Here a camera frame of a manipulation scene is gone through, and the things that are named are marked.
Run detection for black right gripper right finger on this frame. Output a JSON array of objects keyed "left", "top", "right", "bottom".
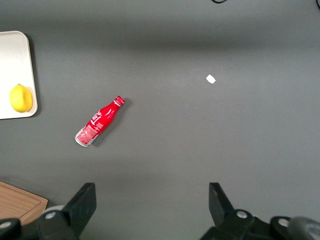
[{"left": 198, "top": 182, "right": 320, "bottom": 240}]

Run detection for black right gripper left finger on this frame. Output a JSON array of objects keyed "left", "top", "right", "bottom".
[{"left": 0, "top": 182, "right": 97, "bottom": 240}]

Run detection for white plastic tray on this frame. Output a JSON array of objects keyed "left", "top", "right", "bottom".
[{"left": 0, "top": 30, "right": 39, "bottom": 120}]

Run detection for light wooden board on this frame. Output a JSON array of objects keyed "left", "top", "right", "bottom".
[{"left": 0, "top": 180, "right": 49, "bottom": 226}]

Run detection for red cola bottle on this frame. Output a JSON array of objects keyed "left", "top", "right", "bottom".
[{"left": 74, "top": 95, "right": 126, "bottom": 148}]

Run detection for yellow lemon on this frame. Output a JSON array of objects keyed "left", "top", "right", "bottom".
[{"left": 9, "top": 83, "right": 34, "bottom": 114}]

